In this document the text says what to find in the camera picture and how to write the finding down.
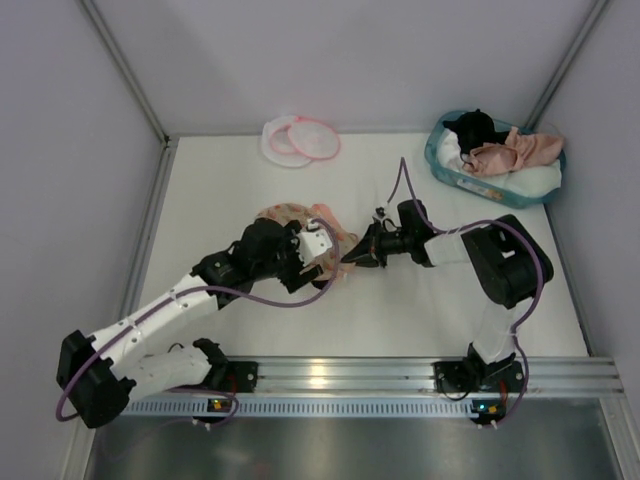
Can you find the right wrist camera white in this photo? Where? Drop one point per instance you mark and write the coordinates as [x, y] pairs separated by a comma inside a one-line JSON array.
[[381, 213]]

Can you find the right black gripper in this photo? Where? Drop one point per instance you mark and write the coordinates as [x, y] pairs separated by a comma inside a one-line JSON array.
[[376, 246]]

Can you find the pink garment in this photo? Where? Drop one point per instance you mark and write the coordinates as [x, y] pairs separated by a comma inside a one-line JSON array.
[[518, 152]]

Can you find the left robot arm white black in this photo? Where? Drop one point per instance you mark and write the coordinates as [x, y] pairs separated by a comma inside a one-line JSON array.
[[102, 373]]

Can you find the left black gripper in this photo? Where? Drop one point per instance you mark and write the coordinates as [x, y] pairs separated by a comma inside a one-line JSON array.
[[300, 275]]

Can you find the right aluminium frame post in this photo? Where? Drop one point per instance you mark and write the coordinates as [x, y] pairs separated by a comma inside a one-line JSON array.
[[595, 14]]

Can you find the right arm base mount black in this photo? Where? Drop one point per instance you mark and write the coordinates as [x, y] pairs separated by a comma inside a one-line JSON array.
[[456, 379]]

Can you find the aluminium front rail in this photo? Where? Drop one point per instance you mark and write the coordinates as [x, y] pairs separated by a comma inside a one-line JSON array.
[[350, 372]]

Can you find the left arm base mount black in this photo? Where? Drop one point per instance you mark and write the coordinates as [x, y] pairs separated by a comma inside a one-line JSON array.
[[235, 375]]

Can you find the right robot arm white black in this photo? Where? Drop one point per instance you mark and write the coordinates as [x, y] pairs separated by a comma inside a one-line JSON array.
[[509, 265]]

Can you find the pink floral mesh laundry bag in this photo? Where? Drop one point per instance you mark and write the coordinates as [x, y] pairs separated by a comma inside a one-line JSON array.
[[318, 218]]

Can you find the black garment in basket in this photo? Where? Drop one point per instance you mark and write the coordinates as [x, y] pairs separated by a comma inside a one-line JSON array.
[[474, 130]]

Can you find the left aluminium frame post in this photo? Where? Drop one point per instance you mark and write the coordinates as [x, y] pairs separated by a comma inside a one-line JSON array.
[[105, 35]]

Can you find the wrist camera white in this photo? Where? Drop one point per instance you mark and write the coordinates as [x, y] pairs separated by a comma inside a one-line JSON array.
[[314, 240], [381, 213]]

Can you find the white garment in basket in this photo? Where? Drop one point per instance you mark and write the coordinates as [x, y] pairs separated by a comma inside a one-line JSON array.
[[517, 190]]

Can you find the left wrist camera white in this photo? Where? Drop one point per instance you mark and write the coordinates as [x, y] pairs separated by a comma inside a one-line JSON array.
[[314, 240]]

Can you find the grey slotted cable duct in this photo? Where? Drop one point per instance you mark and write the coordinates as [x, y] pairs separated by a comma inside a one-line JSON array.
[[341, 407]]

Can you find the aluminium frame post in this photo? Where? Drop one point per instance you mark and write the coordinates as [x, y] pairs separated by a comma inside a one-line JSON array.
[[105, 35], [595, 14]]

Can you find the blue plastic laundry basket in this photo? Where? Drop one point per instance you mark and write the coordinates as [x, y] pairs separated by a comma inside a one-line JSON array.
[[496, 160]]

